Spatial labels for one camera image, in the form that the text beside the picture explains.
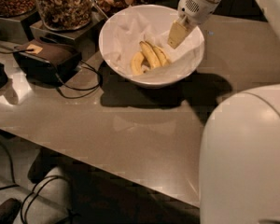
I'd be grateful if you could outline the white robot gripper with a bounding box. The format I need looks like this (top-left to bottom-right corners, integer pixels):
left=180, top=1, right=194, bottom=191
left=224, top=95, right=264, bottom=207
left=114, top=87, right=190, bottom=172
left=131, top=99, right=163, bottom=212
left=167, top=0, right=218, bottom=49

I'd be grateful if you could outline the yellow banana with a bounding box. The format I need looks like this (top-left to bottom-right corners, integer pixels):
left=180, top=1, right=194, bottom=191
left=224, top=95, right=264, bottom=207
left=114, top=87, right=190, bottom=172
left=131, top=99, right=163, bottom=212
left=139, top=41, right=161, bottom=68
left=131, top=51, right=146, bottom=76
left=149, top=43, right=171, bottom=66

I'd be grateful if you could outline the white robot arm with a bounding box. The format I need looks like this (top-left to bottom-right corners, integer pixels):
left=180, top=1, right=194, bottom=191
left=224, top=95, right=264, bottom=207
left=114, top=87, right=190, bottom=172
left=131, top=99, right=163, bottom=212
left=168, top=0, right=280, bottom=224

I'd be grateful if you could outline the white ceramic bowl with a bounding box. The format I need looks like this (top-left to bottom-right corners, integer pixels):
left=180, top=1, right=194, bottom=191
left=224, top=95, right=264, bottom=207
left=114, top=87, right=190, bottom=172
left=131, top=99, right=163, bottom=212
left=98, top=4, right=206, bottom=90

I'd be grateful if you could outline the white paper bowl liner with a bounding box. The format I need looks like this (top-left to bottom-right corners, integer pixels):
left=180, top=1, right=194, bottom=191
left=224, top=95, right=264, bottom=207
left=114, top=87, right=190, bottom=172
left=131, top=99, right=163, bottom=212
left=105, top=6, right=204, bottom=82

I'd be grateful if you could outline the middle steel jar stand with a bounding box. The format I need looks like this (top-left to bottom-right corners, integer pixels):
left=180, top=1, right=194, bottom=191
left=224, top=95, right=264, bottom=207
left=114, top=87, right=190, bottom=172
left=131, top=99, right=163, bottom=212
left=30, top=12, right=105, bottom=60

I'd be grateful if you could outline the steel jar stand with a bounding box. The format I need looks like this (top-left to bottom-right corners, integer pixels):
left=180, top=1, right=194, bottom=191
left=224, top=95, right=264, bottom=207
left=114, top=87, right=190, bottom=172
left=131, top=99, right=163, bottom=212
left=30, top=12, right=105, bottom=60
left=0, top=9, right=40, bottom=44

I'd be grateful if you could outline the glass jar of mixed nuts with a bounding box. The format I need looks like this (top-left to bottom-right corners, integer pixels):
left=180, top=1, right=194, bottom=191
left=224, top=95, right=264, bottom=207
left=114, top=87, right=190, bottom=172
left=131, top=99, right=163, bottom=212
left=35, top=0, right=91, bottom=31

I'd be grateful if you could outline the dark brown box device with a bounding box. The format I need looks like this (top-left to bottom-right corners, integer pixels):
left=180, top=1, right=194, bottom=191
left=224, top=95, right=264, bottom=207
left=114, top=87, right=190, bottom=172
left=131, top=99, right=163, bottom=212
left=13, top=39, right=82, bottom=86

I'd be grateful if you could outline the left steel jar stand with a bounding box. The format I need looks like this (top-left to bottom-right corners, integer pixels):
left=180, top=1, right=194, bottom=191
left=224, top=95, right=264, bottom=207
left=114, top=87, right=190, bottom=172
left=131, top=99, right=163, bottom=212
left=0, top=9, right=40, bottom=44

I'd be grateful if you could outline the dark shoe on floor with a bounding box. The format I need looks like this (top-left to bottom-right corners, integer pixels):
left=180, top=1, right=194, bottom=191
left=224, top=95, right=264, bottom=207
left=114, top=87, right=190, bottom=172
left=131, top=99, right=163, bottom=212
left=0, top=198, right=21, bottom=224

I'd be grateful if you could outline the black cable on table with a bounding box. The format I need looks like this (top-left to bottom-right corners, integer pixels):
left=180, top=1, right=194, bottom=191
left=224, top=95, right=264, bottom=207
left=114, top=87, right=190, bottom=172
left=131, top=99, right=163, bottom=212
left=0, top=38, right=103, bottom=100

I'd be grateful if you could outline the black floor cable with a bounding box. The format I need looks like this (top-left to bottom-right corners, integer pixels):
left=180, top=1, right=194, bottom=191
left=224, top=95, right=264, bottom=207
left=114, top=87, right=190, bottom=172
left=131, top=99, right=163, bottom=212
left=0, top=137, right=82, bottom=224

